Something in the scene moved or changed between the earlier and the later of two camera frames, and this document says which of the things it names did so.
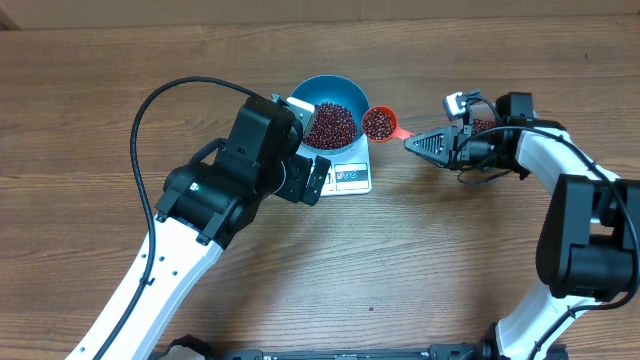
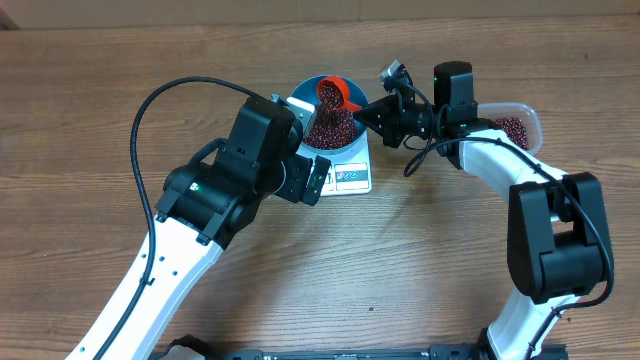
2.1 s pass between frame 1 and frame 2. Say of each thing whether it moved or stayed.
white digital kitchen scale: stayed
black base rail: stayed
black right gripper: moved
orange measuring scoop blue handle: moved
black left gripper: stayed
